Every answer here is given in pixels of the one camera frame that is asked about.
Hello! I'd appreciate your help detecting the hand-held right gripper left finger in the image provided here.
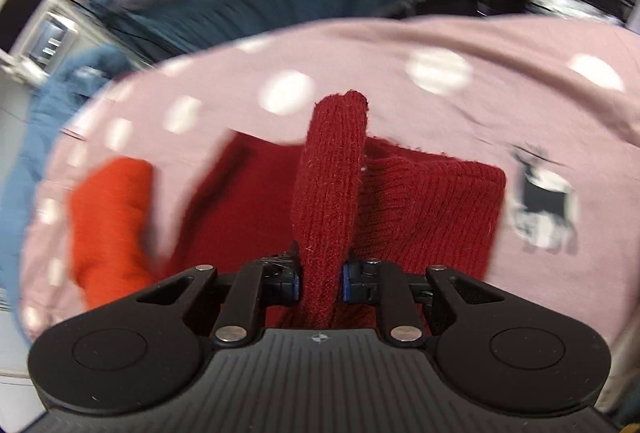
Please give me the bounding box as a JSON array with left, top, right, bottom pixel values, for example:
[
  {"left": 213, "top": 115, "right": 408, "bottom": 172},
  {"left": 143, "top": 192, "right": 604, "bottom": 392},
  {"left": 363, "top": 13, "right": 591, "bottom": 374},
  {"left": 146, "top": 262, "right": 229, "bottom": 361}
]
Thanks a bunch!
[{"left": 136, "top": 252, "right": 303, "bottom": 347}]

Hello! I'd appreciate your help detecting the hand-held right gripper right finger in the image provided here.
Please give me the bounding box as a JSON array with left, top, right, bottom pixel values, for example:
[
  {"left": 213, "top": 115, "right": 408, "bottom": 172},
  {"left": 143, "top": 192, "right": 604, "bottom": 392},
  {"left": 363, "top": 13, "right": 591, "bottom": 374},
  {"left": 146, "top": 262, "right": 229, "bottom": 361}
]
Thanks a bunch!
[{"left": 342, "top": 258, "right": 507, "bottom": 345}]

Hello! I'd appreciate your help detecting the red knit sweater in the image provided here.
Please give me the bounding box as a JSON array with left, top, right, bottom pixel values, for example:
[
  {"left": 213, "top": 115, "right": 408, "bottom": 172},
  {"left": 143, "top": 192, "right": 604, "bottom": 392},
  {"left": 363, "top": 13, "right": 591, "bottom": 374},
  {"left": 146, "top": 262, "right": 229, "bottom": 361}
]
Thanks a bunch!
[{"left": 150, "top": 89, "right": 507, "bottom": 332}]

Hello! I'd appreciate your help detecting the orange knit garment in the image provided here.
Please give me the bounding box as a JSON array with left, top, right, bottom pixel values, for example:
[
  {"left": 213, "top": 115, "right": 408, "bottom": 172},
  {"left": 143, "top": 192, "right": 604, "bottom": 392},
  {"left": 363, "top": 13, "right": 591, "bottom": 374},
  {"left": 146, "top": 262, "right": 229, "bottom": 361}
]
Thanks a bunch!
[{"left": 69, "top": 157, "right": 163, "bottom": 311}]

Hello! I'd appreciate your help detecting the pink dotted printed bedsheet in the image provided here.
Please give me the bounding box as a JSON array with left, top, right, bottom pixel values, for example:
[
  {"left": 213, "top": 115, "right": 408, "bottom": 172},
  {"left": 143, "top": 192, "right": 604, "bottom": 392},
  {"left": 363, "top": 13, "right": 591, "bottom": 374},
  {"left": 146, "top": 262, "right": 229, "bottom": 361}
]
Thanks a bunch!
[{"left": 17, "top": 13, "right": 640, "bottom": 354}]

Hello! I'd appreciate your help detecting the light blue cloth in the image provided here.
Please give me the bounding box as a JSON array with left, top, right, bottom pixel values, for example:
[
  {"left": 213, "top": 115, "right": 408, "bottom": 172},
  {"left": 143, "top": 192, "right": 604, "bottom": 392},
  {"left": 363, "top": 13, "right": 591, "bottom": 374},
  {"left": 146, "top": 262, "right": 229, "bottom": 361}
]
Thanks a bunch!
[{"left": 0, "top": 46, "right": 143, "bottom": 294}]

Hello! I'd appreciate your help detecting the white monitor device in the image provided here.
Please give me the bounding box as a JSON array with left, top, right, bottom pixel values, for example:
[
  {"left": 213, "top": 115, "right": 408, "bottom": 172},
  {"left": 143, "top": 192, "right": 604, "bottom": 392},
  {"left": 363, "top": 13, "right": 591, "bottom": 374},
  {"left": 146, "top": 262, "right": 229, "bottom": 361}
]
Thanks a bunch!
[{"left": 0, "top": 0, "right": 47, "bottom": 60}]

